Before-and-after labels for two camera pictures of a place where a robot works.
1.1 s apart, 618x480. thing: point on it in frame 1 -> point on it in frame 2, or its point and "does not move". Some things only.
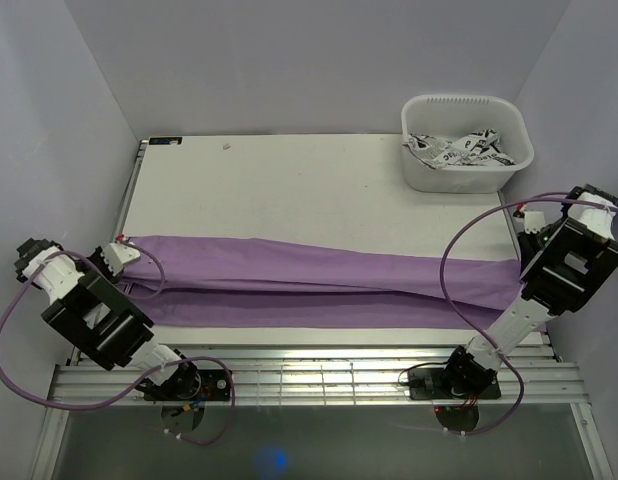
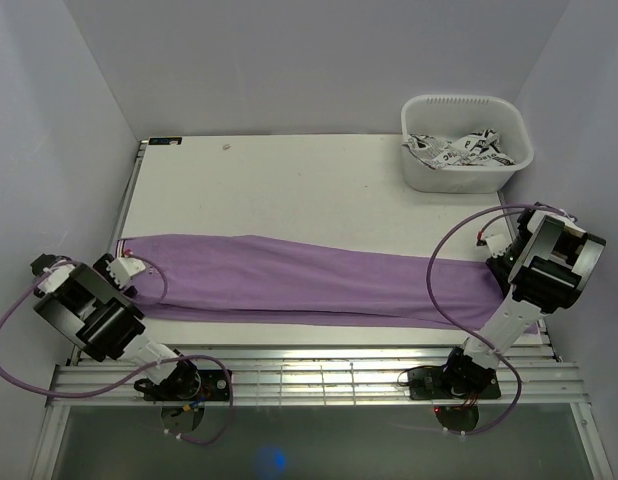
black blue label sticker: (165, 141) does not move
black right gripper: (527, 248) -> (500, 270)
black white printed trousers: (482, 147) does not move
